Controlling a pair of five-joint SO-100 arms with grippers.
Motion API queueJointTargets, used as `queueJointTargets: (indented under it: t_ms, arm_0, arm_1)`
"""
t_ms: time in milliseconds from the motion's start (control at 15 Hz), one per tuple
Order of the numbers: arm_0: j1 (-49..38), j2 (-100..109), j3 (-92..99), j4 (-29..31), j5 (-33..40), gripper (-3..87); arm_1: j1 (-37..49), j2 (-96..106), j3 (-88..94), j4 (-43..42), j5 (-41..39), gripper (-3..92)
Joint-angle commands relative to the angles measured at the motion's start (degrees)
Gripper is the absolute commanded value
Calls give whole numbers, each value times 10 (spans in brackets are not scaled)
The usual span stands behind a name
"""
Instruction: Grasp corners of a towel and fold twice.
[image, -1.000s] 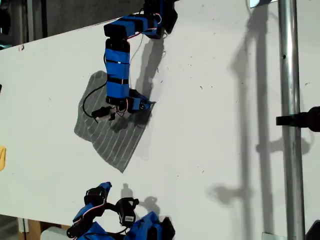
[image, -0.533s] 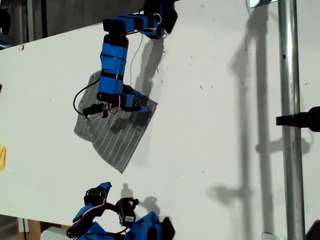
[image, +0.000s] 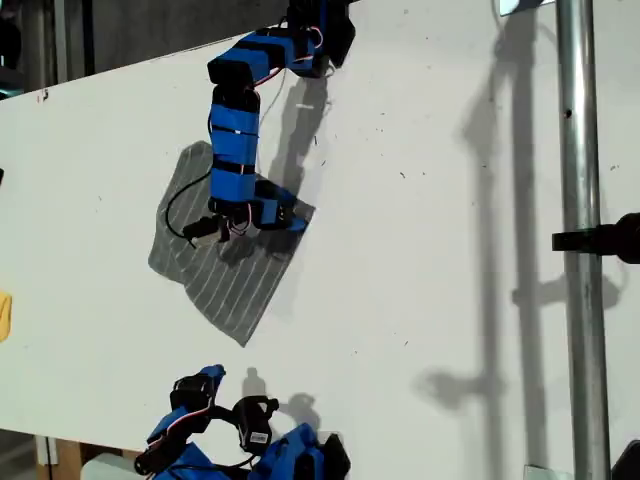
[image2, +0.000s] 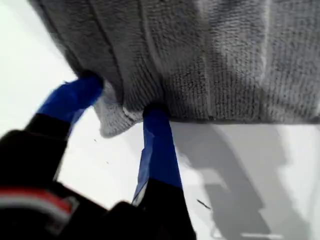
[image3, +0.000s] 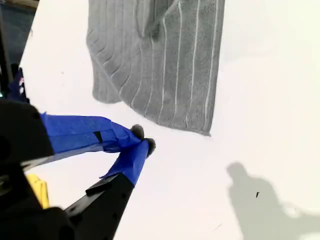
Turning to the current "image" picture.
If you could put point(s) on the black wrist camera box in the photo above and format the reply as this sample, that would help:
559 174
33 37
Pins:
200 230
255 425

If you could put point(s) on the black camera stalk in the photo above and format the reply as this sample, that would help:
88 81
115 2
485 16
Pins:
225 416

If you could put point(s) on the white box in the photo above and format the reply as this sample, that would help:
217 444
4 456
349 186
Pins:
110 470

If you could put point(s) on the grey striped towel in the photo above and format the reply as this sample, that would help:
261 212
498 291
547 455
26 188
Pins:
225 295

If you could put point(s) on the black post clamp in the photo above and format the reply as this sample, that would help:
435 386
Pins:
600 240

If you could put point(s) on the wooden table leg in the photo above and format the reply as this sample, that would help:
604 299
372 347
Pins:
67 460

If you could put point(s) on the black rounded object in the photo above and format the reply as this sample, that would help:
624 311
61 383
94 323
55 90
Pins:
629 465

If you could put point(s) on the steel post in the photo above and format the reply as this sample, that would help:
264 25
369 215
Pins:
580 150

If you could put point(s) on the yellow object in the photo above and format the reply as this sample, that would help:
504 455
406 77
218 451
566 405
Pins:
5 317

